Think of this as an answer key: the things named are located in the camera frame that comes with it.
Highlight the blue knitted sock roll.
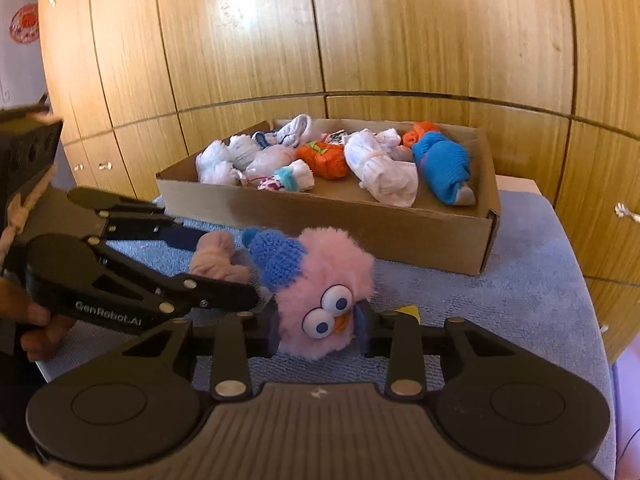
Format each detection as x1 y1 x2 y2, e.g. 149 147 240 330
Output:
411 131 473 207

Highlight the dotted sock with turquoise cuff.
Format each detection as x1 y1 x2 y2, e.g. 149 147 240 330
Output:
257 159 316 193

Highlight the pink beige sock roll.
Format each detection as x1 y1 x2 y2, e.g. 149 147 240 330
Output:
189 231 252 286

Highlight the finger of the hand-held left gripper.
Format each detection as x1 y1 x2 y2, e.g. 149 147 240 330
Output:
90 240 260 317
100 202 208 253

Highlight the wooden wardrobe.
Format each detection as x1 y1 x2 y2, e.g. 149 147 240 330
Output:
37 0 640 366

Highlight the person's left hand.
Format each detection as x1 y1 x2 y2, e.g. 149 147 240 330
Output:
0 280 76 363

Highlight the pink fluffy sock with eyes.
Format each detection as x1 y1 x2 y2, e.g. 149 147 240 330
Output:
242 225 377 362

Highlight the white blue tie-dye sock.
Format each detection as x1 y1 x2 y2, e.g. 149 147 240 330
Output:
275 114 321 147

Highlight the large white sock roll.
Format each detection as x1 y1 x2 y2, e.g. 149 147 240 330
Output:
344 130 420 208

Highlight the plain orange sock roll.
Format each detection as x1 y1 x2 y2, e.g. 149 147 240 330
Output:
401 121 443 150

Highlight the red round decoration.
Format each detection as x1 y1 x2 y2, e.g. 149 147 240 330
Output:
9 4 40 45

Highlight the shallow cardboard box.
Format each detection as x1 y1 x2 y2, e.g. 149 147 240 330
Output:
155 117 502 276

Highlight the pinkish white sock roll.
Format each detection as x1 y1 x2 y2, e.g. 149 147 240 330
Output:
245 144 301 186

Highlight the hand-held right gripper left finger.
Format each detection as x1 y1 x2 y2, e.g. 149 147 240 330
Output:
120 305 281 401

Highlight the blue towel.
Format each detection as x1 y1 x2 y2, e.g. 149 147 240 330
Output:
40 187 617 480

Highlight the orange printed sock roll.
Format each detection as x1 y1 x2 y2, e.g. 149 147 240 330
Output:
296 140 350 181

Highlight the pale door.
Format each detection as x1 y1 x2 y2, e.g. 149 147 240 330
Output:
0 0 51 111

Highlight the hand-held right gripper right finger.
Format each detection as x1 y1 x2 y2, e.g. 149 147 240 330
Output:
352 302 511 401

